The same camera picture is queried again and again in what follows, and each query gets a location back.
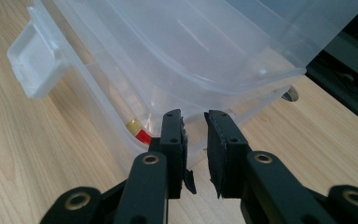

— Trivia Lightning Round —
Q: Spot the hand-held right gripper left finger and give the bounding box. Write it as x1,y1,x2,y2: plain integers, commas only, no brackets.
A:
148,108,198,200

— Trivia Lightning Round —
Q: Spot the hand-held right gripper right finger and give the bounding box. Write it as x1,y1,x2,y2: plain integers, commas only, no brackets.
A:
203,109,254,200

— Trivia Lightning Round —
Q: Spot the clear plastic storage box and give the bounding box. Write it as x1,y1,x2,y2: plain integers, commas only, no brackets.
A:
7,0,358,175

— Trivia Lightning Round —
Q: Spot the small round red-white object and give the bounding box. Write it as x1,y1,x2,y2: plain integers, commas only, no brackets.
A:
125,119,154,147

